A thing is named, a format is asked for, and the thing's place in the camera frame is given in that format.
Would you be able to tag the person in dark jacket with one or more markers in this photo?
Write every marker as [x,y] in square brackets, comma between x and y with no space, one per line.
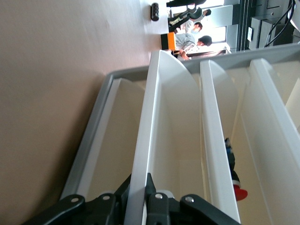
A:
[199,12]

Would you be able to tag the grey metal office cabinet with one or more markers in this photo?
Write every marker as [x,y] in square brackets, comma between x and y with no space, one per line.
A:
[260,30]

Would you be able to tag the person in white with mask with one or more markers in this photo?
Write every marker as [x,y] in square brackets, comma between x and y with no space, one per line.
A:
[198,27]

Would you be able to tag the white plastic drawer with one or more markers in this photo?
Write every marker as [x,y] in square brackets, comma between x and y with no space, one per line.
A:
[117,140]
[269,129]
[164,117]
[215,117]

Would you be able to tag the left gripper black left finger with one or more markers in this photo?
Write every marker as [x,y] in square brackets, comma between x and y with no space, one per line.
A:
[70,204]

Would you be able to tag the red and black object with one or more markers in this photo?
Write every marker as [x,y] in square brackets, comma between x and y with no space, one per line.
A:
[234,168]

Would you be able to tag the orange box black base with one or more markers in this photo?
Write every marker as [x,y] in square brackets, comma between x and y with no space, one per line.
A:
[170,41]

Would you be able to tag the person in grey shirt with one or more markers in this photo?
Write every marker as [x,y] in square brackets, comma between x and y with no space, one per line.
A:
[185,39]

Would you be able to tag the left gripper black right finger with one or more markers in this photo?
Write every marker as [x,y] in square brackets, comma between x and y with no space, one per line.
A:
[164,211]

